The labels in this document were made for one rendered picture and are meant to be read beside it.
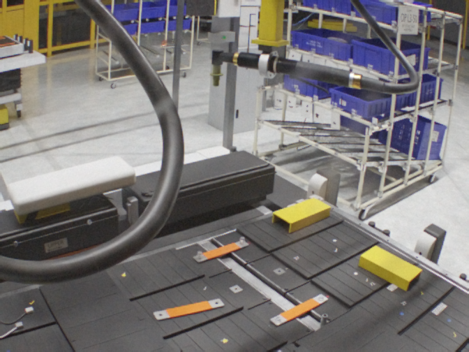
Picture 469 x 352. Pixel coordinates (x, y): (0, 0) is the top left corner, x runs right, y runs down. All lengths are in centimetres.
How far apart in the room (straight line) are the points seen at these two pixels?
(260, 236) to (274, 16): 58
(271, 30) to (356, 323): 78
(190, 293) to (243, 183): 44
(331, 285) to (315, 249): 16
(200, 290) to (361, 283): 37
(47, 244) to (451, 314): 98
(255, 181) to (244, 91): 352
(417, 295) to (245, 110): 403
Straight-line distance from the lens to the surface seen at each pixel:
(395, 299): 113
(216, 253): 122
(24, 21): 1048
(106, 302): 104
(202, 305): 104
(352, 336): 99
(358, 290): 114
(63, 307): 104
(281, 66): 132
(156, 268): 115
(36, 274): 57
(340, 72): 128
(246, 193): 142
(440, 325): 109
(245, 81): 489
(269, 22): 132
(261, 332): 99
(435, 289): 120
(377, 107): 350
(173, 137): 65
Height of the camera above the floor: 167
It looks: 25 degrees down
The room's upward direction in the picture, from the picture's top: 4 degrees clockwise
